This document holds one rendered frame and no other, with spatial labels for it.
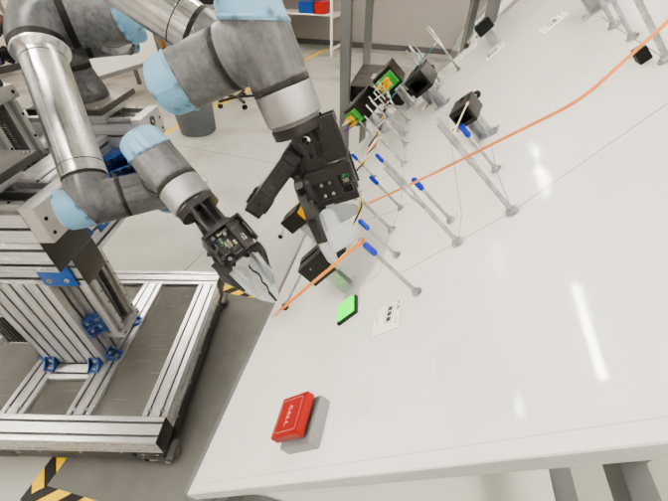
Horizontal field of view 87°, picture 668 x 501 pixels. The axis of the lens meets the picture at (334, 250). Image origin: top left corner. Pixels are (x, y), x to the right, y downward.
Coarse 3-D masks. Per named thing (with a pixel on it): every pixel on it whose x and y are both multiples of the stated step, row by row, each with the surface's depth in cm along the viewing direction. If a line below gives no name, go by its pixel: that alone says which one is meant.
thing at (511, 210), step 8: (440, 120) 36; (440, 128) 35; (448, 128) 37; (448, 136) 36; (456, 144) 36; (464, 152) 38; (472, 160) 37; (480, 168) 38; (480, 176) 38; (488, 184) 39; (496, 192) 39; (504, 200) 40; (512, 208) 40; (512, 216) 40
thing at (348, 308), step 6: (348, 300) 54; (354, 300) 54; (342, 306) 54; (348, 306) 53; (354, 306) 53; (342, 312) 53; (348, 312) 52; (354, 312) 52; (336, 318) 53; (342, 318) 53; (348, 318) 52
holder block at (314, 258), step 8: (304, 256) 58; (312, 256) 55; (320, 256) 54; (304, 264) 55; (312, 264) 55; (320, 264) 55; (328, 264) 55; (304, 272) 56; (312, 272) 56; (320, 272) 56; (328, 272) 55; (312, 280) 56; (320, 280) 56
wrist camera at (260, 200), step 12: (288, 144) 48; (288, 156) 46; (300, 156) 47; (276, 168) 46; (288, 168) 46; (264, 180) 48; (276, 180) 47; (252, 192) 49; (264, 192) 48; (276, 192) 48; (252, 204) 49; (264, 204) 49
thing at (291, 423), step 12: (300, 396) 42; (312, 396) 42; (288, 408) 42; (300, 408) 40; (276, 420) 42; (288, 420) 40; (300, 420) 39; (276, 432) 40; (288, 432) 39; (300, 432) 38
